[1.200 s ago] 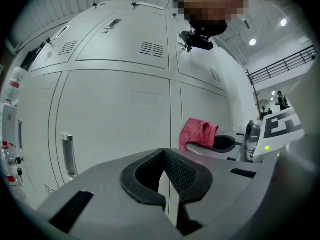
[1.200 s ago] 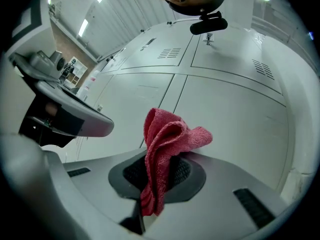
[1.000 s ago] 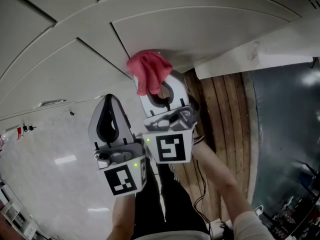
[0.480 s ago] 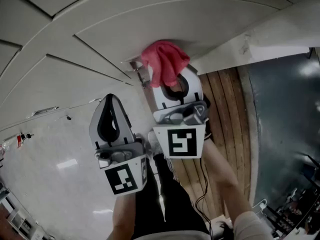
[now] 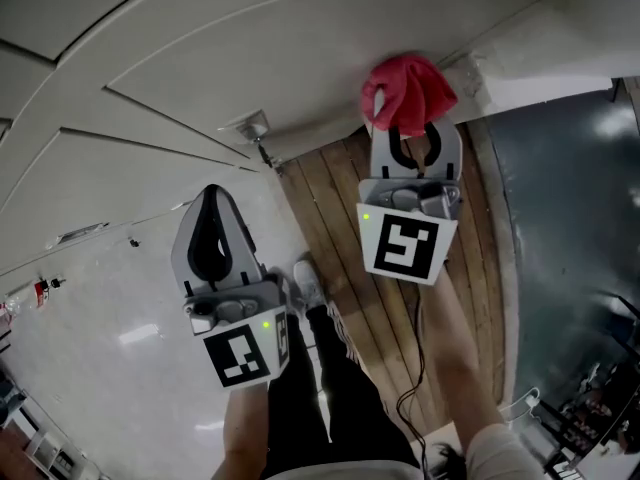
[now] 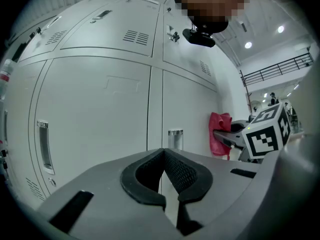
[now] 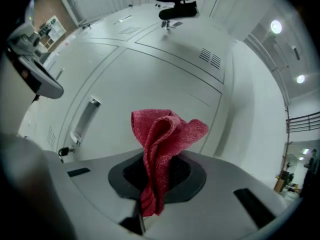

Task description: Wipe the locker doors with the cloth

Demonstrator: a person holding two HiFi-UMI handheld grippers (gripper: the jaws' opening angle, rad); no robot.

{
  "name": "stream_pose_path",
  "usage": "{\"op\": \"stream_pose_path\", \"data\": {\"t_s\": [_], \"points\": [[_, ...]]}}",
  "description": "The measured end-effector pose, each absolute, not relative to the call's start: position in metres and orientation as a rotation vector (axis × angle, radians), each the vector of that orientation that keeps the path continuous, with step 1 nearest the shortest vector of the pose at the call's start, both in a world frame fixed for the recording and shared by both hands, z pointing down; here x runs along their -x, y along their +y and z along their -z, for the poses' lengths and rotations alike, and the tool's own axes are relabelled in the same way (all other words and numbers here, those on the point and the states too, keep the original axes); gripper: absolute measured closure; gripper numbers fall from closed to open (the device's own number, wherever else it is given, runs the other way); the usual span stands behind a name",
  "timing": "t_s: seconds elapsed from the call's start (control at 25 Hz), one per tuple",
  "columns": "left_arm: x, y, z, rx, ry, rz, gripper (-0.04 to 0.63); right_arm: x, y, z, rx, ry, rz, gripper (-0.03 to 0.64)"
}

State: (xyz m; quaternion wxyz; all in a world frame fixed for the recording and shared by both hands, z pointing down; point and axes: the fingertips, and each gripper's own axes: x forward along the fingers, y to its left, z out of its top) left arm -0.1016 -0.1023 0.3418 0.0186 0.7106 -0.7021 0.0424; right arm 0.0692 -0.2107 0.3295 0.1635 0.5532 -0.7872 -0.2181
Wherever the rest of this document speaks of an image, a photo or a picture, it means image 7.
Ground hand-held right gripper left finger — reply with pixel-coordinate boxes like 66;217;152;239
44;147;151;236

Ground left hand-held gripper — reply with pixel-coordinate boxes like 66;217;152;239
0;24;65;135

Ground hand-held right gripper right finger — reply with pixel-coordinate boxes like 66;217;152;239
138;150;295;240

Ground red knitted cloth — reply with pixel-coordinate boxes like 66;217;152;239
130;108;209;217

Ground white cabinet door panel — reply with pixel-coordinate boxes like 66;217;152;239
56;47;224;164

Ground grey metal locker cabinet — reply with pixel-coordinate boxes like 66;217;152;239
17;3;287;185

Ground black key fob with key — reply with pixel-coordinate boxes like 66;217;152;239
58;146;76;164

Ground white shelf unit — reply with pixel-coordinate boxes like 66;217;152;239
38;15;67;53

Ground standing fan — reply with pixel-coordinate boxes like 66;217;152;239
284;153;299;177

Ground black metal railing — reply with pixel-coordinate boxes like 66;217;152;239
285;111;320;135

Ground small silver key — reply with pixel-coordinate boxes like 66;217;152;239
161;19;172;33

